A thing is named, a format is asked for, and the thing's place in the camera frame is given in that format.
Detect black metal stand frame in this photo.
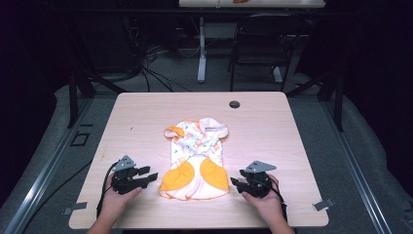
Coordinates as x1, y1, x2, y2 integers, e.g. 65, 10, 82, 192
284, 62, 346, 133
64, 18, 129, 130

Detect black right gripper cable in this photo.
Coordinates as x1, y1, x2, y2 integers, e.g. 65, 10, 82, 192
268, 176, 289, 222

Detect thin black floor cable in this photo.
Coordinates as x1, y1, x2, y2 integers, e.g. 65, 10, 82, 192
19, 160, 94, 234

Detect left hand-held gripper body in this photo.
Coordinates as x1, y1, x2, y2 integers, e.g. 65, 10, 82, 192
111, 155, 144, 196

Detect black chair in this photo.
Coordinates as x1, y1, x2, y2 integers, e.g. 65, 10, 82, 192
227, 13, 308, 93

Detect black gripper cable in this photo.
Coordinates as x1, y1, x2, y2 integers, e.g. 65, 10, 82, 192
268, 176, 289, 222
95, 160, 121, 219

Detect white and orange baby garment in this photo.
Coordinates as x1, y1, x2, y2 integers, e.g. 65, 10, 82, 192
158, 117, 231, 202

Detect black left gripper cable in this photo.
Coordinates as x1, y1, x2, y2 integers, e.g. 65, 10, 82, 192
95, 160, 121, 219

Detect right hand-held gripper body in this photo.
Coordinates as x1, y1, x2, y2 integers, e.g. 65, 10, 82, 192
239, 160, 278, 200

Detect grey tape strip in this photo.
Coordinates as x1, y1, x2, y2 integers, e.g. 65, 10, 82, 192
61, 201, 89, 216
312, 197, 336, 213

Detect person's left hand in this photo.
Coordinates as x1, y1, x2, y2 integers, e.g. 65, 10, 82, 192
101, 173, 144, 225

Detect person's right hand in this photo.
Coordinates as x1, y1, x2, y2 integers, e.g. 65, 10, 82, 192
241, 175, 288, 225

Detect tangle of floor cables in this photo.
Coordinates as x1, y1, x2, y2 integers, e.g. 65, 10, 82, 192
121, 18, 201, 94

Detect aluminium floor rail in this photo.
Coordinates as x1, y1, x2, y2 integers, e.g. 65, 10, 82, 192
2, 97, 95, 234
320, 98, 394, 234

